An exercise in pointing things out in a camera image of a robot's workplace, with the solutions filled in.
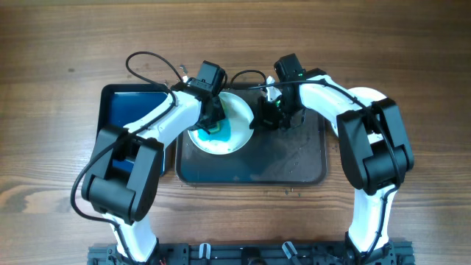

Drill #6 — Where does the white plate with red rim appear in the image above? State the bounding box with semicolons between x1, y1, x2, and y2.
329;86;389;146

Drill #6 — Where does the green scouring sponge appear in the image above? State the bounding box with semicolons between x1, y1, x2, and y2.
200;121;221;135

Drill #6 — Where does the black tray with blue water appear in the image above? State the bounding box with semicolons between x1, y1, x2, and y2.
96;83;176;177

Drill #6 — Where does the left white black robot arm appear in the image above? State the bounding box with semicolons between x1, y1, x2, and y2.
71;61;227;264

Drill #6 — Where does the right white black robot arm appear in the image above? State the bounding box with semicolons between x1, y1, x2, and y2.
250;54;414;261

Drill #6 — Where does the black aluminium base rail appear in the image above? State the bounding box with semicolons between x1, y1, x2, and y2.
87;241;416;265

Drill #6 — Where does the white plate with blue streak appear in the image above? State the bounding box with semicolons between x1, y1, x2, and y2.
188;92;254;155

